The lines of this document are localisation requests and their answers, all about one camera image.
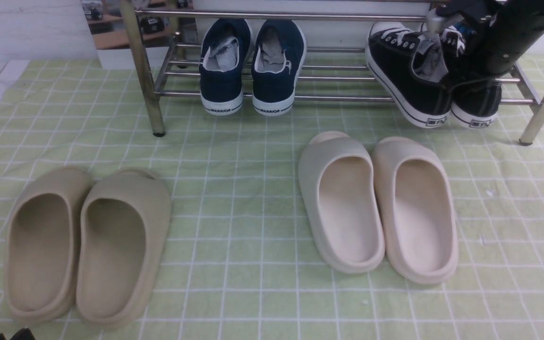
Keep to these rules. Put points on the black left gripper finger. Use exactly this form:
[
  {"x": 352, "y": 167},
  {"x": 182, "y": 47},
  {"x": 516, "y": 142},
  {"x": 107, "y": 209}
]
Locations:
[{"x": 23, "y": 334}]

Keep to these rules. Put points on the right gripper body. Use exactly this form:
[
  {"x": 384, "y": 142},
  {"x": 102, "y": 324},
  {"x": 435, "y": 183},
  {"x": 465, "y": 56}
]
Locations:
[{"x": 476, "y": 13}]

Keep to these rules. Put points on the black canvas sneaker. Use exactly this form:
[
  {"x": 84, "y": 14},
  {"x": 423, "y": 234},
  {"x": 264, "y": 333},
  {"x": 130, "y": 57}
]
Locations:
[
  {"x": 410, "y": 66},
  {"x": 474, "y": 105}
]

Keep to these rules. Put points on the metal shoe rack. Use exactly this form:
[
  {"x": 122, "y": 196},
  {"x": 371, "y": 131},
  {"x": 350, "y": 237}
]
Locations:
[{"x": 493, "y": 51}]

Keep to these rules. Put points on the left khaki foam slipper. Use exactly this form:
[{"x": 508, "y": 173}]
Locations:
[{"x": 42, "y": 245}]

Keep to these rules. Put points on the khaki foam slipper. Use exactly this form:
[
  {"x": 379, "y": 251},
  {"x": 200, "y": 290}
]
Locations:
[
  {"x": 42, "y": 245},
  {"x": 125, "y": 220}
]

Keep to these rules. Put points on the right khaki foam slipper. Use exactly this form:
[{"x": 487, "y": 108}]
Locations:
[{"x": 125, "y": 220}]

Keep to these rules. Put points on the right navy canvas sneaker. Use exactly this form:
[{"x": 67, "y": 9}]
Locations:
[{"x": 280, "y": 51}]

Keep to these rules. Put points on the navy canvas sneaker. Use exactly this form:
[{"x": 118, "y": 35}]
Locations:
[
  {"x": 280, "y": 51},
  {"x": 225, "y": 49}
]

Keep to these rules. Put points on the right cream foam slipper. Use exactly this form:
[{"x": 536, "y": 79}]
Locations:
[{"x": 417, "y": 211}]

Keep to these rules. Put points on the cream foam slipper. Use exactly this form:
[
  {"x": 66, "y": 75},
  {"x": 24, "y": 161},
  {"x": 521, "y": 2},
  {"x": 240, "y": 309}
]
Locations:
[
  {"x": 336, "y": 179},
  {"x": 417, "y": 211}
]

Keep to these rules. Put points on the left cream foam slipper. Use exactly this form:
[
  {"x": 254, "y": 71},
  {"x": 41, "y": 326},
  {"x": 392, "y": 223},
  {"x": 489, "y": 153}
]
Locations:
[{"x": 336, "y": 179}]

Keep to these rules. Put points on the green checkered cloth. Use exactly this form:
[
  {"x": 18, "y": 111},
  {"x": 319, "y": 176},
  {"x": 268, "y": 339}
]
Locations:
[{"x": 240, "y": 262}]

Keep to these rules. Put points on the left navy canvas sneaker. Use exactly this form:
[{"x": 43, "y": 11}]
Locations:
[{"x": 225, "y": 49}]

